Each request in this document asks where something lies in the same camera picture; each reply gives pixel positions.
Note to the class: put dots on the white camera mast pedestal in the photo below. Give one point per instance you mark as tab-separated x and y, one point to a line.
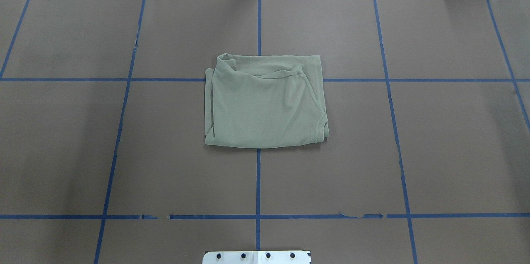
258	257

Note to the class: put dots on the olive green long-sleeve shirt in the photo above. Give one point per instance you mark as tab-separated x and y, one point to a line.
265	102

